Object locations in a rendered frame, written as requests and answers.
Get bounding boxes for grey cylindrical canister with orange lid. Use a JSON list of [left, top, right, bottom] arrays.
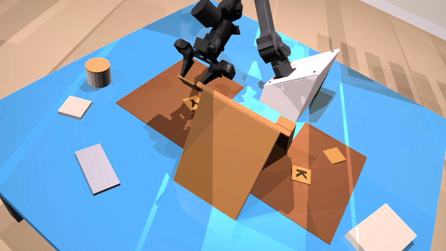
[[85, 58, 111, 88]]

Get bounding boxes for pale pink flat square tile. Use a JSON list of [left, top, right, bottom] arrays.
[[58, 96, 92, 119]]

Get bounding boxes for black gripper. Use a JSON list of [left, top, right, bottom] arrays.
[[174, 32, 236, 85]]

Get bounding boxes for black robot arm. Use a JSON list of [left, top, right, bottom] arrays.
[[191, 0, 296, 80]]

